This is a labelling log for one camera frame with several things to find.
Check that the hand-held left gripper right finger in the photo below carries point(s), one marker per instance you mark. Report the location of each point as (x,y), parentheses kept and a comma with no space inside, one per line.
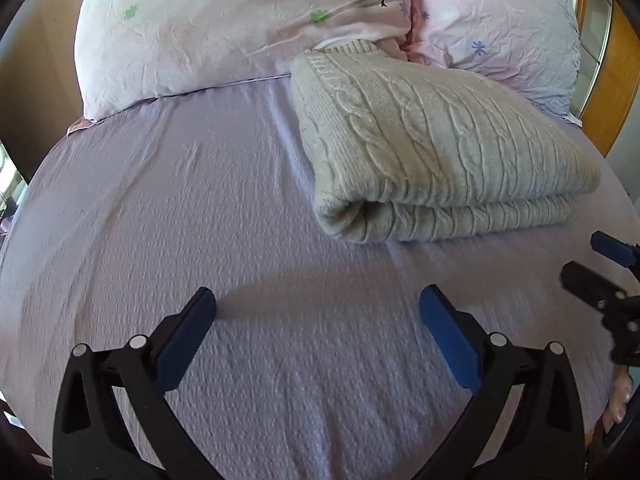
(450,342)

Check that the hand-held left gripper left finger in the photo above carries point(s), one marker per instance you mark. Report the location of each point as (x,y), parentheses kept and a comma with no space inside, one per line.
(181,342)

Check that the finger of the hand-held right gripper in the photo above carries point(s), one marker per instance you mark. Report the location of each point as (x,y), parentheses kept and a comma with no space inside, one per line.
(611,247)
(590,282)

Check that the person's right hand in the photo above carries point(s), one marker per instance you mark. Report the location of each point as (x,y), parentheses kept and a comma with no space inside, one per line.
(620,392)

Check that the lavender bed sheet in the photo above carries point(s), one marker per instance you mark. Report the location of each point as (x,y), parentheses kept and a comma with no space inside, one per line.
(175,220)

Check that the wooden headboard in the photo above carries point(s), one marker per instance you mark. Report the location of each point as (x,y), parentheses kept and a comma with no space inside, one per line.
(617,90)

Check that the pink floral pillow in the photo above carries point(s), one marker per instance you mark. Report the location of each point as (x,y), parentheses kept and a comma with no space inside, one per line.
(500,20)

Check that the white floral pillow with tree print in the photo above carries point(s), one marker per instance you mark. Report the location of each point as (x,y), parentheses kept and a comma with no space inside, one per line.
(210,30)

